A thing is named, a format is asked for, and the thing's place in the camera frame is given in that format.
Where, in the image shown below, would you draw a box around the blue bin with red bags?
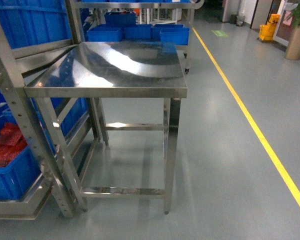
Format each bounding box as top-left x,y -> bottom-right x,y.
0,89 -> 90,201

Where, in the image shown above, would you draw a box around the stainless steel shelf rack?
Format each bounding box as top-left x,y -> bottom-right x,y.
0,0 -> 108,221

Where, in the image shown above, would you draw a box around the large blue bin upper shelf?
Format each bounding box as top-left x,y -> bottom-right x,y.
0,0 -> 72,49

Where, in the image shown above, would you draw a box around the small stainless steel table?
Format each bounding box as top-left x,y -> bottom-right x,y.
25,41 -> 187,214

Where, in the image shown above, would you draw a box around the red bubble wrap bags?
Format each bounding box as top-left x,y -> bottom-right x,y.
0,122 -> 28,168

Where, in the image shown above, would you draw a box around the yellow mop bucket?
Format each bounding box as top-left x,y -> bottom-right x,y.
258,13 -> 280,41

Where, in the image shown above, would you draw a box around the tan planter pot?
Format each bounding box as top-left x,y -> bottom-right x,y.
285,25 -> 300,61

